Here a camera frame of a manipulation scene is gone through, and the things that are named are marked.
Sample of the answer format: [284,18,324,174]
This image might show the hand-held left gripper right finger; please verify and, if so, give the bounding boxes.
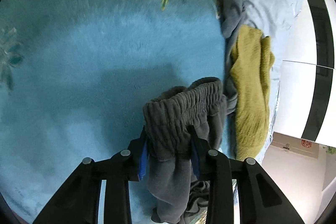
[187,125,305,224]

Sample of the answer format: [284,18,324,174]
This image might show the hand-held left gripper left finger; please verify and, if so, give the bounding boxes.
[33,126,151,224]

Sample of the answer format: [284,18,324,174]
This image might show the dark grey pants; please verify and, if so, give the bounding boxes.
[142,77,228,224]

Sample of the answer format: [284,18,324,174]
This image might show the mustard knit sweater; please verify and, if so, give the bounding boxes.
[229,25,276,161]

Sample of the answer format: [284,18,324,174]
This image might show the white wardrobe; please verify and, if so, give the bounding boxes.
[272,0,336,144]

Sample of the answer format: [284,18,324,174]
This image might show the teal floral blanket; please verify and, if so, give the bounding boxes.
[0,0,238,224]

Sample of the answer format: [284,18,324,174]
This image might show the light grey garment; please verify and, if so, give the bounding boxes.
[215,0,263,116]

